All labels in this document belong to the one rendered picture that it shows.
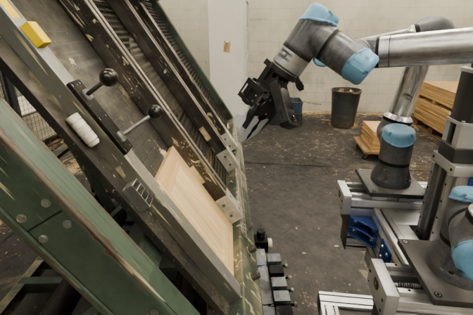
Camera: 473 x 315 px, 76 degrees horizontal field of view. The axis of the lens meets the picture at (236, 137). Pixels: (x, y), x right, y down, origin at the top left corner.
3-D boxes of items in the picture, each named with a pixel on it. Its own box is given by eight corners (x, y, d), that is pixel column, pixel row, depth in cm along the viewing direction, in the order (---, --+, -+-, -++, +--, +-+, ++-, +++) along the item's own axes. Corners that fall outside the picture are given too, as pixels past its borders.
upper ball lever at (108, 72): (83, 107, 69) (112, 85, 61) (71, 93, 68) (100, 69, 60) (95, 100, 72) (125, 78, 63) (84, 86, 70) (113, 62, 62)
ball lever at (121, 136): (122, 146, 71) (167, 113, 75) (111, 133, 70) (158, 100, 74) (120, 145, 74) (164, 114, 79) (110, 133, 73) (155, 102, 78)
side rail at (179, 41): (222, 124, 265) (232, 117, 263) (144, 8, 232) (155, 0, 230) (222, 121, 272) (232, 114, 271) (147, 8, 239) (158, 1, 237)
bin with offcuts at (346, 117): (360, 130, 518) (366, 92, 496) (329, 129, 524) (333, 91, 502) (352, 121, 567) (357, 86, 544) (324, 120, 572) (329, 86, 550)
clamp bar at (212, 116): (228, 154, 192) (260, 135, 188) (105, -24, 156) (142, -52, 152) (228, 148, 201) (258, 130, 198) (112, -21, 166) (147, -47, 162)
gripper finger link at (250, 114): (248, 126, 77) (268, 98, 74) (253, 131, 76) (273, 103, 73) (237, 124, 73) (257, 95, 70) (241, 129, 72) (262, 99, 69)
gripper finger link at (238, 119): (229, 131, 80) (248, 103, 77) (242, 145, 77) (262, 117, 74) (221, 129, 78) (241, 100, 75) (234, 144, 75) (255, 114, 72)
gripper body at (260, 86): (253, 101, 81) (279, 63, 77) (273, 121, 76) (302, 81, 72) (234, 96, 75) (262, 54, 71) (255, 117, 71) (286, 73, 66)
